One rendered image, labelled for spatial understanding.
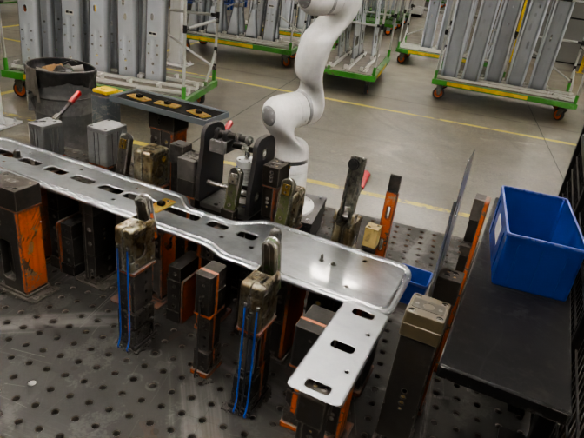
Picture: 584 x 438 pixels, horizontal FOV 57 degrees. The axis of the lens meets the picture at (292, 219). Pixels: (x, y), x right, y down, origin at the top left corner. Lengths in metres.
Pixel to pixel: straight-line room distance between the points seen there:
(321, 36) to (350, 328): 0.95
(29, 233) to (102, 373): 0.44
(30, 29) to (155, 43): 1.20
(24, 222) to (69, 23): 4.69
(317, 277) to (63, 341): 0.68
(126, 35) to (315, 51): 4.27
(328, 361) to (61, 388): 0.66
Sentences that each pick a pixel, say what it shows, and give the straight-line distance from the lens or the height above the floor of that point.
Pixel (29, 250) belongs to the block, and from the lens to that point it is 1.61.
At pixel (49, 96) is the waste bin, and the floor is 0.54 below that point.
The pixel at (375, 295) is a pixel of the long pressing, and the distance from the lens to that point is 1.19.
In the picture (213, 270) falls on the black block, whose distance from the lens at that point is 1.21.
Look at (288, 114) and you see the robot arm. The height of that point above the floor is 1.18.
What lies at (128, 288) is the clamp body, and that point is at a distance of 1.33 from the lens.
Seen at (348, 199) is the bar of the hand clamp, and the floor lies 1.11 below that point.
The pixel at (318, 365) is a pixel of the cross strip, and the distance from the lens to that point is 0.98.
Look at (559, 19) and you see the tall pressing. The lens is 8.66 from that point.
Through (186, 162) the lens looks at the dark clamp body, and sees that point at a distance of 1.57.
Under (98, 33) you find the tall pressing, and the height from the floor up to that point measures 0.68.
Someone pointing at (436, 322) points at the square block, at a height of 1.06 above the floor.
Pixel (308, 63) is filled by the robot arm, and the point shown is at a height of 1.34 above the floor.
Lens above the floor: 1.65
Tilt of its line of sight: 26 degrees down
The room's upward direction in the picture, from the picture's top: 7 degrees clockwise
